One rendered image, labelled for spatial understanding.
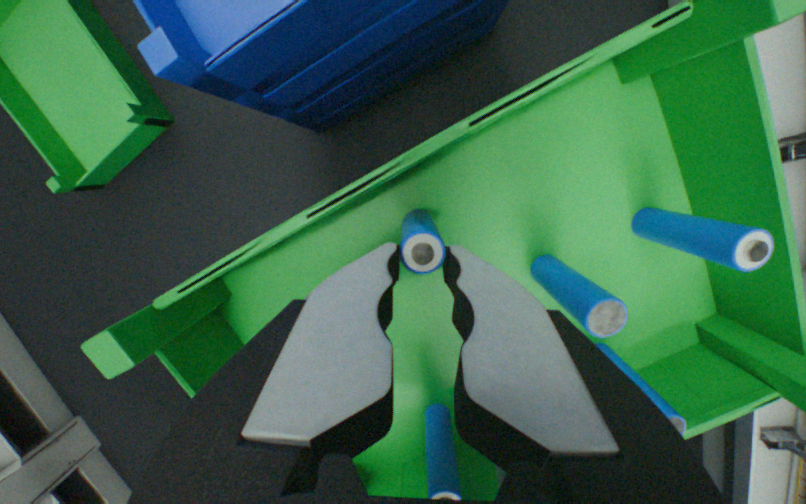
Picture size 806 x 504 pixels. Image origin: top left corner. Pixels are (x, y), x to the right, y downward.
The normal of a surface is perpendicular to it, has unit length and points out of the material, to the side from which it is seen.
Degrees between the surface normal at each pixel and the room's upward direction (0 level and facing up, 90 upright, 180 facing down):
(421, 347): 0
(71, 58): 0
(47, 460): 90
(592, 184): 0
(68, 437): 90
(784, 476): 17
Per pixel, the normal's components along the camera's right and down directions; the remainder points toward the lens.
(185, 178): -0.04, 0.27
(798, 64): -0.32, 0.34
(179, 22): 0.88, -0.45
